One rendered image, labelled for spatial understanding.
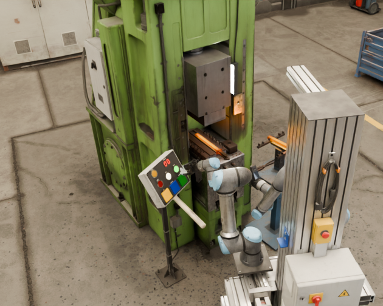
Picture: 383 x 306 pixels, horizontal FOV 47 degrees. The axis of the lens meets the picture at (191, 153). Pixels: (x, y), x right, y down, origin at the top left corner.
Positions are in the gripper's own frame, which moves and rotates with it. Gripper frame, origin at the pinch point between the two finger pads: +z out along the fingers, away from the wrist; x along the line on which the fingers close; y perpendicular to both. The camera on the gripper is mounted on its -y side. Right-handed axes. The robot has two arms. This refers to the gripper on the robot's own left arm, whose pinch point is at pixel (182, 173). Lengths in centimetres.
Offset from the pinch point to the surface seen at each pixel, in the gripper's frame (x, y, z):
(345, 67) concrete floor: -482, -89, 59
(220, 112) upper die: -49, 21, -18
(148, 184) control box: 26.9, 8.8, 5.9
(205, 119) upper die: -36.0, 22.8, -12.4
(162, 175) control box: 14.3, 7.7, 3.2
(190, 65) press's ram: -34, 64, -26
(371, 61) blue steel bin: -448, -85, 5
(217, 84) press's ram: -47, 42, -29
